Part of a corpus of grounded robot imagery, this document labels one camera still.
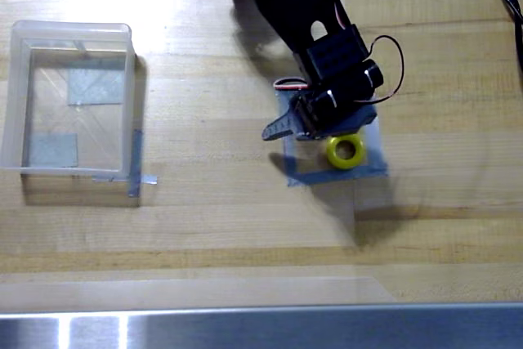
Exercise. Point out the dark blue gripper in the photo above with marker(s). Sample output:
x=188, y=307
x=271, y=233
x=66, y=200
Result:
x=303, y=125

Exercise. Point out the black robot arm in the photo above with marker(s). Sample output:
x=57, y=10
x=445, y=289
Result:
x=286, y=5

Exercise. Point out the clear plastic container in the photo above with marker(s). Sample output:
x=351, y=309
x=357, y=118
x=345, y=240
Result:
x=16, y=95

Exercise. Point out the brushed metal bar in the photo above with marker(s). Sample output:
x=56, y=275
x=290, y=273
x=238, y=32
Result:
x=286, y=328

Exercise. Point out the grey tape patch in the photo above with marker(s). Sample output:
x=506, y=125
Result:
x=53, y=150

